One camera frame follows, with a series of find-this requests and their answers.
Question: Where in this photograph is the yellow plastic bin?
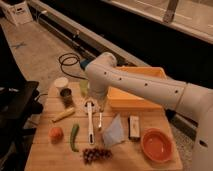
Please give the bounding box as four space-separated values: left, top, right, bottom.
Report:
107 66 167 110

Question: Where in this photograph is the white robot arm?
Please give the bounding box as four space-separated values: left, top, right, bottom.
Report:
85 52 213 171

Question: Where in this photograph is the green pepper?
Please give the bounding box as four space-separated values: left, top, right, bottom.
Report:
70 124 79 152

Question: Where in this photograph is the black white eraser block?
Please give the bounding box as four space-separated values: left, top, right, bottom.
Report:
129 116 140 141

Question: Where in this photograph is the black chair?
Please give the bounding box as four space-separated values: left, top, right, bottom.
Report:
0 81 43 171

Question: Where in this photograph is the blue power device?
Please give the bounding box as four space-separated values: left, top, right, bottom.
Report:
80 59 91 70

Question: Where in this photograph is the white handled kitchen tool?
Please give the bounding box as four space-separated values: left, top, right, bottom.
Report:
85 101 95 144

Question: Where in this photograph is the white cardboard box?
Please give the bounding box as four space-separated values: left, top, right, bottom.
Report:
0 0 33 26

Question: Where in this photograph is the light blue cloth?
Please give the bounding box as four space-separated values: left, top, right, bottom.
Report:
102 115 124 148

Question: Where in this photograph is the red bowl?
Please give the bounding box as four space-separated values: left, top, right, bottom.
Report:
140 128 173 163

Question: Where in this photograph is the orange peach fruit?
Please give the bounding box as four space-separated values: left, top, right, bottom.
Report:
49 127 63 143

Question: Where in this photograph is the black cable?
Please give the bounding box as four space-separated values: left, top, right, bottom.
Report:
58 52 88 81

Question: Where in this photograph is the green plastic cup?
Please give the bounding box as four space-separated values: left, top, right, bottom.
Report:
79 80 88 97

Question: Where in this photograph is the yellow corn cob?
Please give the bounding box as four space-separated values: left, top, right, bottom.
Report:
52 107 75 123

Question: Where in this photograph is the bunch of dark grapes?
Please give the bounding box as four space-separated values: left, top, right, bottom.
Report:
83 147 112 164

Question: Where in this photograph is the silver fork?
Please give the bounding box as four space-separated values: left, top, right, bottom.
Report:
98 107 104 130

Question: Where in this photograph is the metal cup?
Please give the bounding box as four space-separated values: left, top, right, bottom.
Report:
60 88 73 107

